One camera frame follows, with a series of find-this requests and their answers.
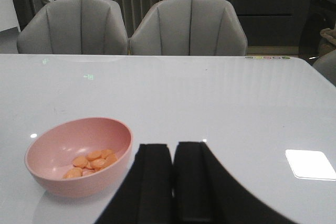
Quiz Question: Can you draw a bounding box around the left grey upholstered chair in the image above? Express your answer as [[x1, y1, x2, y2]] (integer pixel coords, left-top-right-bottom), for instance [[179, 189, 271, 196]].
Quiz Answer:
[[17, 0, 128, 55]]

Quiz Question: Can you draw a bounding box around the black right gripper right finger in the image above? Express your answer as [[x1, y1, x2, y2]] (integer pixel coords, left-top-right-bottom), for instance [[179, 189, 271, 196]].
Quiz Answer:
[[173, 142, 292, 223]]

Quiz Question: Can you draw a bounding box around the grey upholstered chair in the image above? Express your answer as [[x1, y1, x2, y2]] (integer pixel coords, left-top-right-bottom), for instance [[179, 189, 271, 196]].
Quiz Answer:
[[17, 0, 128, 55], [129, 0, 248, 56]]

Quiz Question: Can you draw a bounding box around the pink plastic bowl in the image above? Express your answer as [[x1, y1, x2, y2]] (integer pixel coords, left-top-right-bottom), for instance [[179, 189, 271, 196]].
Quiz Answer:
[[25, 118, 133, 198]]

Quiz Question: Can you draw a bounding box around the dark glass side table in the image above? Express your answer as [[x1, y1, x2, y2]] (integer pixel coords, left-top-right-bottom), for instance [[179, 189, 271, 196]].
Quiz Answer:
[[299, 0, 335, 65]]

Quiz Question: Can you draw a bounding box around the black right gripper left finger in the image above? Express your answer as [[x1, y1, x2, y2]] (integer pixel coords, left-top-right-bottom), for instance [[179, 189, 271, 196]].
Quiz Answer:
[[96, 144, 173, 223]]

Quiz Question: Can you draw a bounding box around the right grey upholstered chair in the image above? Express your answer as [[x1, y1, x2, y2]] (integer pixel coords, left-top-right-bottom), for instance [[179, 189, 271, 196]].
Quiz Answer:
[[129, 0, 248, 56]]

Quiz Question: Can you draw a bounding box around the dark grey counter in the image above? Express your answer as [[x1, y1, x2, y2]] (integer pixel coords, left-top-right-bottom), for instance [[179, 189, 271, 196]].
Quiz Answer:
[[211, 0, 336, 48]]

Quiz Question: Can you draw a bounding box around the beige cushion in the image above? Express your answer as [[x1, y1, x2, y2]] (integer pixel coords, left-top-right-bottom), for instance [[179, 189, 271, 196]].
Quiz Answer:
[[318, 28, 335, 57]]

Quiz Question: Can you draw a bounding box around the grey chair at right edge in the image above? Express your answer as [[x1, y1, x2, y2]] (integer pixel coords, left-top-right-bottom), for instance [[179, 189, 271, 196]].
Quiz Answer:
[[313, 50, 336, 86]]

